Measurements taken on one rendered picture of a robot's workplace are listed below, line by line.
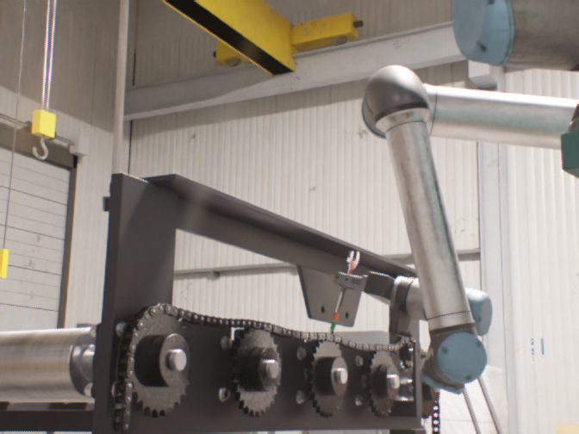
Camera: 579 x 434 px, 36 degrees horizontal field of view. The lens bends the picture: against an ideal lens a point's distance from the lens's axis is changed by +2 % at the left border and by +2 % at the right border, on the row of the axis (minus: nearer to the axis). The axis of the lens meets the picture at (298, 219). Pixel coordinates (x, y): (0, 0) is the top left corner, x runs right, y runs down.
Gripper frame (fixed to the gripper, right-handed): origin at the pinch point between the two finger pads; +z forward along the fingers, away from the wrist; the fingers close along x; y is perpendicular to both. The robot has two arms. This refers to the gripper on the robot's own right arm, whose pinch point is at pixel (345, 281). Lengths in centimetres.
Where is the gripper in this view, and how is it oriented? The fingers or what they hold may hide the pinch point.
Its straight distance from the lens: 201.1
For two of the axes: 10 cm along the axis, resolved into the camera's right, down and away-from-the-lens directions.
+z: -8.3, -1.6, 5.3
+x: -4.8, -2.9, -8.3
